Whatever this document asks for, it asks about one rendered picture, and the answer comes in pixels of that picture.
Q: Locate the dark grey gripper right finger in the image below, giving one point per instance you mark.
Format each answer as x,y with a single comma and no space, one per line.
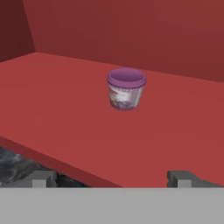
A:
183,177

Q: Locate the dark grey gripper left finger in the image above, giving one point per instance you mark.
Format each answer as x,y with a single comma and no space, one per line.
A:
40,177

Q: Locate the purple lidded jam jar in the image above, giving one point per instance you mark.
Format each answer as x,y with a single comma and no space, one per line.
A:
126,89

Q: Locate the red cabinet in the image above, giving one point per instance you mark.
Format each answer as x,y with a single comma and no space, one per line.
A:
116,87

